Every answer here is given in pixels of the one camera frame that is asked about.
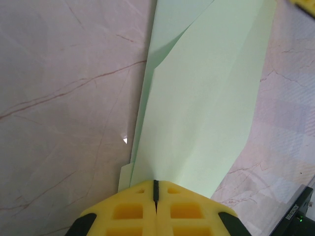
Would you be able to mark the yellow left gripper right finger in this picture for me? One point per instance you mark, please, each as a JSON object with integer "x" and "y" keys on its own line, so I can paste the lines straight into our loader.
{"x": 192, "y": 216}

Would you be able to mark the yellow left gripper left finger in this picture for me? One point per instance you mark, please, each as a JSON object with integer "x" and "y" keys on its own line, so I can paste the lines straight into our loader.
{"x": 123, "y": 216}

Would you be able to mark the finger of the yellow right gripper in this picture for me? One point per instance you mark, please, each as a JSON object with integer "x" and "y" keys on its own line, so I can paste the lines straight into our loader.
{"x": 306, "y": 4}

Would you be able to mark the light green paper sheet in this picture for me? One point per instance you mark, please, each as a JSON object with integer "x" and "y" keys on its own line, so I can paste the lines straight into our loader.
{"x": 197, "y": 98}

